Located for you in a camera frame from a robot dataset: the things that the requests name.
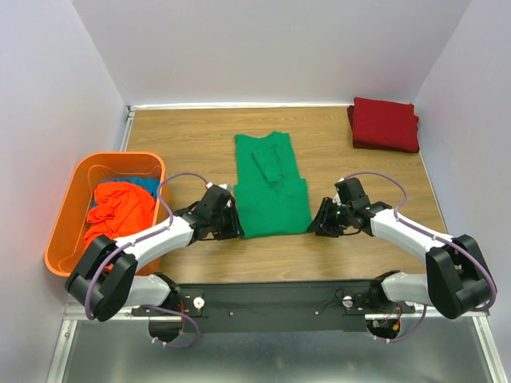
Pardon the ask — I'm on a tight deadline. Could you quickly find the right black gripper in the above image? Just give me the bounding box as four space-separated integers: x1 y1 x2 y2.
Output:
306 196 353 238

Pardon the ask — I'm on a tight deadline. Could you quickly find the green t shirt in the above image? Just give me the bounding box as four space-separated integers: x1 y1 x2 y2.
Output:
234 132 312 239

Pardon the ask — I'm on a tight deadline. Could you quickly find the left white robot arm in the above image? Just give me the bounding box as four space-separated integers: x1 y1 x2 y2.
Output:
65 184 244 322

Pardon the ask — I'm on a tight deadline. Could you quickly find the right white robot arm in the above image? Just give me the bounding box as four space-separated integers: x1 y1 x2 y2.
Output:
307 173 497 319

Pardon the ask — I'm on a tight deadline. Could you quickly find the blue t shirt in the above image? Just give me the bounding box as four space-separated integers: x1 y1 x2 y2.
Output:
101 176 160 200

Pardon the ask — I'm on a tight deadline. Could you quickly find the orange t shirt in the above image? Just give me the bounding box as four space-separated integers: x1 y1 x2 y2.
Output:
83 182 156 247

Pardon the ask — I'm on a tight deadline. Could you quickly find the folded dark red t shirt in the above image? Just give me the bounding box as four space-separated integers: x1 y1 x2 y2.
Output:
347 105 420 154

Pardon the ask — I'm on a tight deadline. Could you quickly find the orange plastic basket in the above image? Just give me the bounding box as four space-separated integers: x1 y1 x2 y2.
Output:
45 152 166 278

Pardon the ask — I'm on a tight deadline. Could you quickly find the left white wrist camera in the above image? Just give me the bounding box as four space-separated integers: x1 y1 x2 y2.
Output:
205 182 233 193

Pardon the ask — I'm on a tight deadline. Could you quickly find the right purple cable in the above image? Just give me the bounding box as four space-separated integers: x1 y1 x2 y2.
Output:
341 171 498 344

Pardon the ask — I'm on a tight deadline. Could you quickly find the purple cable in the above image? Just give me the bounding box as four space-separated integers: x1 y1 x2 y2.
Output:
341 171 498 344
85 171 212 349

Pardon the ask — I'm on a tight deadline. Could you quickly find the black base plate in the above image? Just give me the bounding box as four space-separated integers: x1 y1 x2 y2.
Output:
129 279 416 334

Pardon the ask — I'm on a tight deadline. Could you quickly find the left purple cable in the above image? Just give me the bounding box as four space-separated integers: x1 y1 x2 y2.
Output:
85 171 212 349

